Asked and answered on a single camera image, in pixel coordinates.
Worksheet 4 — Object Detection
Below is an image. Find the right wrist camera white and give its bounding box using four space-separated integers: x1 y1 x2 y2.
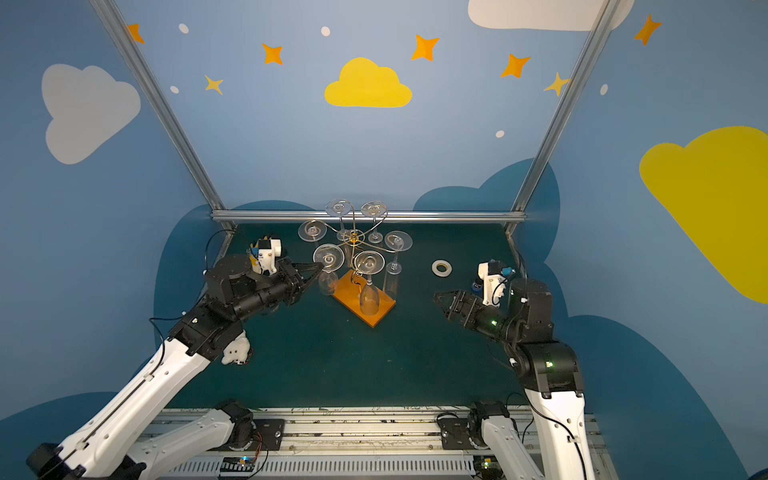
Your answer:
477 260 516 306

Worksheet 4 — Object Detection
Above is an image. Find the white plush toy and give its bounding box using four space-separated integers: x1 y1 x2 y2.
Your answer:
221 332 252 366

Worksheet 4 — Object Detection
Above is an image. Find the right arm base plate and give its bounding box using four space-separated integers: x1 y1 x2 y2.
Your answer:
436 415 478 450

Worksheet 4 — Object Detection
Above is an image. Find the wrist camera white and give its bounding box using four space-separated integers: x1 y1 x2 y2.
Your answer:
477 260 516 306
248 237 282 275

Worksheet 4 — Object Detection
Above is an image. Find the circuit board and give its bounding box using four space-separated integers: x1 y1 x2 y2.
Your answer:
217 456 260 479
473 456 505 480

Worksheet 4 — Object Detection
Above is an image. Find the right circuit board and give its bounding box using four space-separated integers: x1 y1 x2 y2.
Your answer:
473 456 505 480

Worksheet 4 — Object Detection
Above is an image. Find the white tape roll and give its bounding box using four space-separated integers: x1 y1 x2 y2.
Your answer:
431 259 453 278

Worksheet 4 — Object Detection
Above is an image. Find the aluminium frame left post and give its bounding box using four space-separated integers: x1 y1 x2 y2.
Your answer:
89 0 226 213

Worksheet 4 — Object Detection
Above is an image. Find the aluminium frame back bar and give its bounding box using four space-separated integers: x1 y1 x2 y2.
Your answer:
211 209 527 225

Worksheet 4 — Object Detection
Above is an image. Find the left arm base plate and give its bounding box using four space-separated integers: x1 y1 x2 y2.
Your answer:
221 419 285 451

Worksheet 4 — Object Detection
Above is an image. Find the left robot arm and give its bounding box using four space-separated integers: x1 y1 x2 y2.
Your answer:
26 255 323 479

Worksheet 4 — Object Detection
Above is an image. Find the gold wire glass rack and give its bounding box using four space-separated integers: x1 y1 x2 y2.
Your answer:
313 203 402 328

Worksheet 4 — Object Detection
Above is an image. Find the left circuit board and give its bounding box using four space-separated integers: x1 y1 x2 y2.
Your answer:
217 456 260 479

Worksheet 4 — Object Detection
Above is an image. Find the aluminium frame right post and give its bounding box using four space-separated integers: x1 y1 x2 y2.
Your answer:
505 0 621 241

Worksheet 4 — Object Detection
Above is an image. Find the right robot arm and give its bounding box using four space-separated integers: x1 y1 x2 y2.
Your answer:
434 279 596 479

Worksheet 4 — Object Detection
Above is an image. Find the aluminium rail base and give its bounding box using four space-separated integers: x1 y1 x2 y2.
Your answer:
101 406 619 480

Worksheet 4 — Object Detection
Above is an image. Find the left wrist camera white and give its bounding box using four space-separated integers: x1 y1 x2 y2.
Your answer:
248 237 282 275

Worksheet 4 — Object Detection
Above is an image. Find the wine glass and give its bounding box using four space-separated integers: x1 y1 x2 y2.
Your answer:
325 199 353 242
384 231 413 275
313 244 345 296
361 200 388 244
298 220 327 243
352 250 385 316

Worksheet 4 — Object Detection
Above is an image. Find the aluminium frame post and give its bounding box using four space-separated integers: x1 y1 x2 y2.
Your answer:
505 0 621 241
89 0 226 213

